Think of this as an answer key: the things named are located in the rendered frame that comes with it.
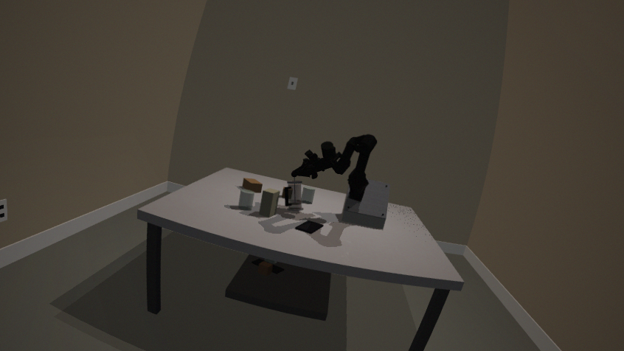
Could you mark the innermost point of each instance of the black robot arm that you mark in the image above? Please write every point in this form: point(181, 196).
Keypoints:
point(358, 182)

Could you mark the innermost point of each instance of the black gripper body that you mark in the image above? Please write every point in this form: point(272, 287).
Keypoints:
point(313, 169)

